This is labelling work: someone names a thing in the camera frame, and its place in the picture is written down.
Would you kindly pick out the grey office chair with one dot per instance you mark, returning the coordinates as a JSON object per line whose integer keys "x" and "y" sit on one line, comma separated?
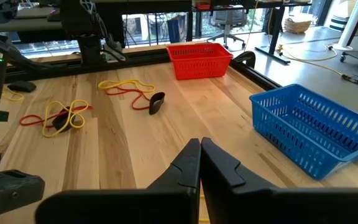
{"x": 228, "y": 18}

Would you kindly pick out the wicker basket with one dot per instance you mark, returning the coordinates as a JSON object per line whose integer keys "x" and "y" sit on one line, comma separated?
{"x": 297, "y": 25}

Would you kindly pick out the black table clamp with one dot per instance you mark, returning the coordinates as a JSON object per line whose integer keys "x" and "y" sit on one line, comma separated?
{"x": 247, "y": 57}

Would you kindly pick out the blue plastic basket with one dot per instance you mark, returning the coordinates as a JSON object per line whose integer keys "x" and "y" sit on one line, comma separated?
{"x": 278, "y": 137}

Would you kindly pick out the black white striped object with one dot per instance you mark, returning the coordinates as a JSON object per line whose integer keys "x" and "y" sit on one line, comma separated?
{"x": 339, "y": 23}

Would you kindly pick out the black aluminium rig frame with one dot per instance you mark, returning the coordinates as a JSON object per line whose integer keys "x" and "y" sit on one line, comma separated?
{"x": 73, "y": 67}

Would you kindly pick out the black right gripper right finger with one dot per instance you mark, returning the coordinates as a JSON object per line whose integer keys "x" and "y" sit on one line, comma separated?
{"x": 235, "y": 202}

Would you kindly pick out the silver corner bracket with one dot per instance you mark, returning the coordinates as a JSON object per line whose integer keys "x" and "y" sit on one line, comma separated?
{"x": 115, "y": 51}

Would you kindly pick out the grey desk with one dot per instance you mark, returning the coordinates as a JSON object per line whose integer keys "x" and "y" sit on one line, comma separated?
{"x": 26, "y": 25}

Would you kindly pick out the black desk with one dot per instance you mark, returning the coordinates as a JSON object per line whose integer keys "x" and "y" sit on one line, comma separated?
{"x": 273, "y": 31}

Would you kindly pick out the red plastic basket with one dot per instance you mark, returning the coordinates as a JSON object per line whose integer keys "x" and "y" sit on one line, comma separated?
{"x": 197, "y": 67}

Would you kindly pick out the blue bag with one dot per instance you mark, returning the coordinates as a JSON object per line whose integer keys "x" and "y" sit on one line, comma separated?
{"x": 176, "y": 28}

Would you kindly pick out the white pole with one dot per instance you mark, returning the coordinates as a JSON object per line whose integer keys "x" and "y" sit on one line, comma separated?
{"x": 353, "y": 25}

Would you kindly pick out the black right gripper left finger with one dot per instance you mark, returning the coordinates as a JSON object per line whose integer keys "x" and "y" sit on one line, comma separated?
{"x": 166, "y": 202}

